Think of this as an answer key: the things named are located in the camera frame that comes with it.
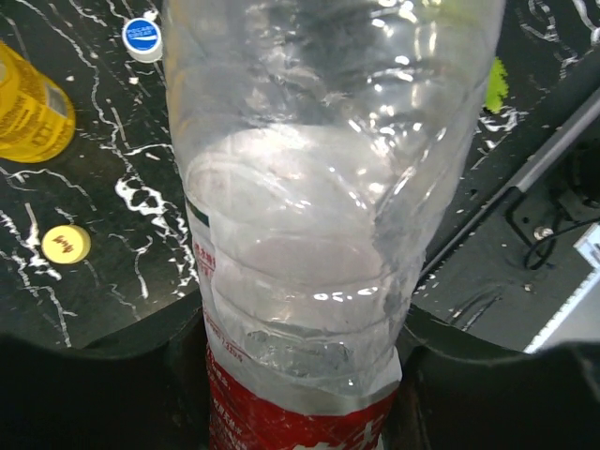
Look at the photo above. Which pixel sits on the yellow juice bottle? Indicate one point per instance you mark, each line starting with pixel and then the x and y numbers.
pixel 38 120

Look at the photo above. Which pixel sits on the blue white bottle cap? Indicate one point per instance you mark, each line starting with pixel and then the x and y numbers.
pixel 143 40

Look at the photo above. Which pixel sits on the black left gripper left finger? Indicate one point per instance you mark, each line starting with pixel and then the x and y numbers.
pixel 142 387

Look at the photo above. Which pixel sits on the yellow bottle cap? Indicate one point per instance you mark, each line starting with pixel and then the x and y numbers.
pixel 66 244

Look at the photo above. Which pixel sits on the red label clear bottle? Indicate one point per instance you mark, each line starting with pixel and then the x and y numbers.
pixel 319 144

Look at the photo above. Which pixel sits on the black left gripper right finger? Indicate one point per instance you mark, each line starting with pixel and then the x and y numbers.
pixel 462 392

